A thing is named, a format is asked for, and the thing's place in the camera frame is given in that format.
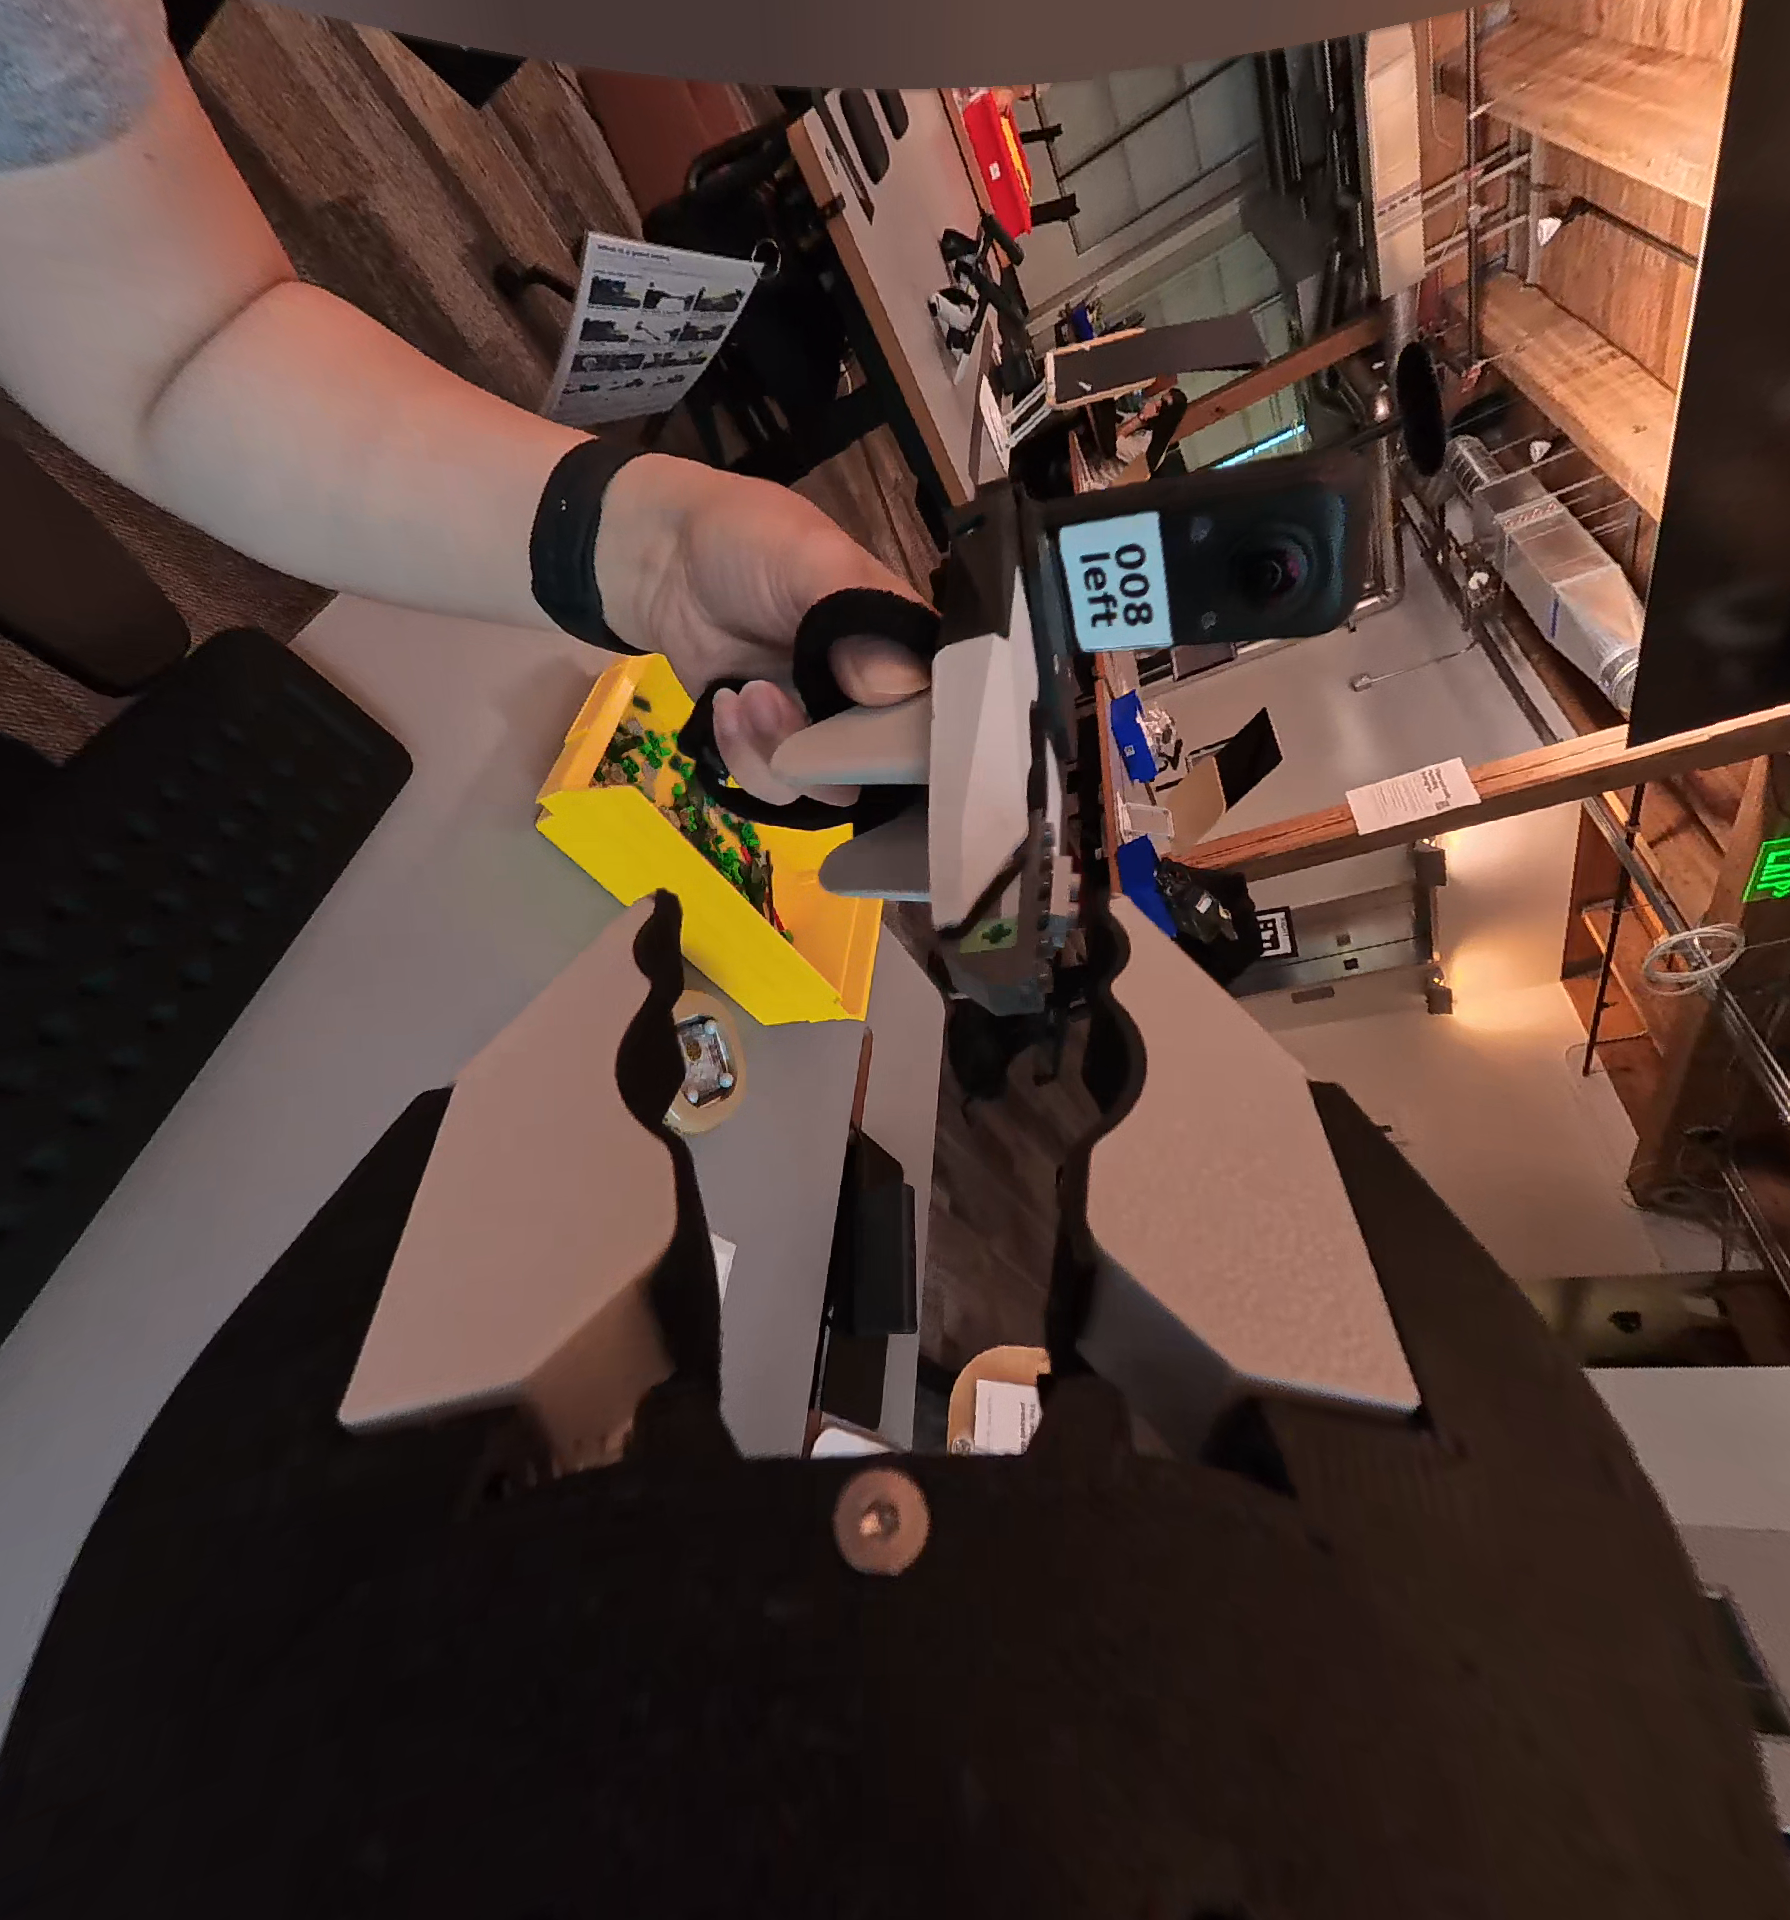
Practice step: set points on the document stand with black sheet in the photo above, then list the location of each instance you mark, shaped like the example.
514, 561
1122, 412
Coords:
1232, 773

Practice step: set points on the tan brick pot model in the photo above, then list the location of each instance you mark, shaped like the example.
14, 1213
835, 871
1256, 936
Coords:
703, 1059

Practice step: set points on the blue plastic bin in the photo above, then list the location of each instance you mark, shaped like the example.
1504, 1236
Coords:
1131, 729
1143, 885

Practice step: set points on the silver air duct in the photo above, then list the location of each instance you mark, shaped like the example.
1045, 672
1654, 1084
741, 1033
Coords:
1556, 571

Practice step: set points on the wooden post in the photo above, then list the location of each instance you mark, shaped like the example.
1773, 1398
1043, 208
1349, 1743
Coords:
1556, 781

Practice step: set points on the yellow bin with brick pieces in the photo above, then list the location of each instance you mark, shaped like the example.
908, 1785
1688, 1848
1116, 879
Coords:
656, 871

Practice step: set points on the black rectangular box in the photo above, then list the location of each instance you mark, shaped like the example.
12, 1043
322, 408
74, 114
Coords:
877, 1230

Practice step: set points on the grey desk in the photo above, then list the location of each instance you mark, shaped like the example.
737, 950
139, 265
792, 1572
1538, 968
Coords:
235, 1276

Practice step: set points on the red plastic bin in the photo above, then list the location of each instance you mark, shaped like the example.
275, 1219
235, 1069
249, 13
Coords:
993, 159

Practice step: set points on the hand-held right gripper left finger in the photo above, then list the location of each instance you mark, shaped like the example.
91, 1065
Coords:
535, 1201

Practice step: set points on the person's left hand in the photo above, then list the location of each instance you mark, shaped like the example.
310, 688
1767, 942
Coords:
701, 571

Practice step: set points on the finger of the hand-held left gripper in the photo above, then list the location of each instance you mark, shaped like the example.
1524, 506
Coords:
1064, 751
985, 751

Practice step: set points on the pile of green brick pieces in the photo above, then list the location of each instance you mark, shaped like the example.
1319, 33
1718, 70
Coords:
685, 796

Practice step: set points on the white paper notice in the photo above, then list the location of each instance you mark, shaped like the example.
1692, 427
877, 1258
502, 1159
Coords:
1414, 792

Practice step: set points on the black wristband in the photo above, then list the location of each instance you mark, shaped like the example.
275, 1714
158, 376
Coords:
565, 548

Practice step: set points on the black-and-white printed sheet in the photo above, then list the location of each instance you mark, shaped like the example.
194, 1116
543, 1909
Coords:
648, 323

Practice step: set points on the person's left forearm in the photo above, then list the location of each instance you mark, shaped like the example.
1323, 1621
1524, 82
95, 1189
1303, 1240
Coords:
235, 376

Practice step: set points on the black disc pole stand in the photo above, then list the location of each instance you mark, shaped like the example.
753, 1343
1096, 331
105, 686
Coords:
1424, 406

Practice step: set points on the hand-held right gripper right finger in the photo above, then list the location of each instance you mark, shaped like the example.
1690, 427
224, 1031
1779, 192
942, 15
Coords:
1226, 1201

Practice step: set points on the dark grey brick assembly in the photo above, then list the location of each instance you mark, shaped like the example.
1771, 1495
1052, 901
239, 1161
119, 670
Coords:
1015, 960

